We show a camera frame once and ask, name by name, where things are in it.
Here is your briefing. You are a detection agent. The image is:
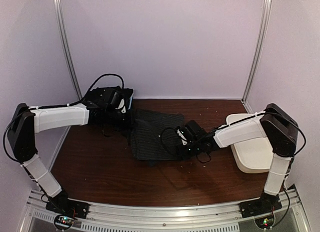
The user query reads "dark pinstriped long sleeve shirt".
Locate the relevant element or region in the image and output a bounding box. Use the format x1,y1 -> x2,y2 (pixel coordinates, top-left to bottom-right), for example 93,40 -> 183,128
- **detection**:
128,109 -> 185,163

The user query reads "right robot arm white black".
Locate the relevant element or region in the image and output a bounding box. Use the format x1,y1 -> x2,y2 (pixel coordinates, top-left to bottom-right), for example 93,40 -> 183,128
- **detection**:
175,103 -> 301,213

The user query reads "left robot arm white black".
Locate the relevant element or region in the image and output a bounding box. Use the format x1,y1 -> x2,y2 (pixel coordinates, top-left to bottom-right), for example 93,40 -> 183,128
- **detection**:
3,86 -> 134,214

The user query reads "white plastic basin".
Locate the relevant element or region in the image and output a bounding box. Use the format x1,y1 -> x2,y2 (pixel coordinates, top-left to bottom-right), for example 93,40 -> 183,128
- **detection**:
225,113 -> 276,174

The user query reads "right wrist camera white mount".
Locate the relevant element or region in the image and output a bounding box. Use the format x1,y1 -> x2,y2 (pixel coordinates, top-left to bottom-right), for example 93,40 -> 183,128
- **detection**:
176,126 -> 188,146

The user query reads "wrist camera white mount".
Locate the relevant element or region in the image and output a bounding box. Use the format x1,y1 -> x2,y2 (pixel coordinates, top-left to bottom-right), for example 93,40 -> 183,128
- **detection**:
110,89 -> 133,114
176,126 -> 188,146

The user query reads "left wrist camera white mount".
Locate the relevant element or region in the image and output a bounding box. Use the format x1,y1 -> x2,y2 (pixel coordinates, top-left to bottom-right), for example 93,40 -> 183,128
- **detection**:
110,89 -> 133,114

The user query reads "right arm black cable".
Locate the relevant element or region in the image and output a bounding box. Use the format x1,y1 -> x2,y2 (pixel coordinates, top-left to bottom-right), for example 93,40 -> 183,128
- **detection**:
160,127 -> 181,155

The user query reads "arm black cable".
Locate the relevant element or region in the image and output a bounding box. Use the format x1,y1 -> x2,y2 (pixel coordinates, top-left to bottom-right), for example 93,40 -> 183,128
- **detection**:
160,127 -> 181,155
4,73 -> 126,162

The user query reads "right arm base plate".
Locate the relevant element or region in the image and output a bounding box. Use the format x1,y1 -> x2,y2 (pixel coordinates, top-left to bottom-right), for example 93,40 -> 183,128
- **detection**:
239,197 -> 282,218

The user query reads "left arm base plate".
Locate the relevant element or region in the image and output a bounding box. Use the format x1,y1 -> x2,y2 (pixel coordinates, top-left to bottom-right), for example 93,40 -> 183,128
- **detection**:
45,198 -> 89,219

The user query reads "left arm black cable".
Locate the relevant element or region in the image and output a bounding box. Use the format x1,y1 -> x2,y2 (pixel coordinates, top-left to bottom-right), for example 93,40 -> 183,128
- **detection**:
4,73 -> 126,162

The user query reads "aluminium front rail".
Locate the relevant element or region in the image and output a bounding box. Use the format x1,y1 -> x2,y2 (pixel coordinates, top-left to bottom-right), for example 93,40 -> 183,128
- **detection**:
17,189 -> 312,231

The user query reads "left aluminium corner post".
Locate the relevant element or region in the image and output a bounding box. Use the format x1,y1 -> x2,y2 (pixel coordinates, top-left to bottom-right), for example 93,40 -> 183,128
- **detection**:
51,0 -> 83,101

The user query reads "aluminium corner post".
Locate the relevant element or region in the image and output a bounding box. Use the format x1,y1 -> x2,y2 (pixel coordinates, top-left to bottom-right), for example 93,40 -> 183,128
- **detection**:
241,0 -> 272,104
51,0 -> 83,101

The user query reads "right aluminium corner post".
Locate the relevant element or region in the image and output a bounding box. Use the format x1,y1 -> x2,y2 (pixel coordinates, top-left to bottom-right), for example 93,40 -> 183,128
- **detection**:
241,0 -> 272,104

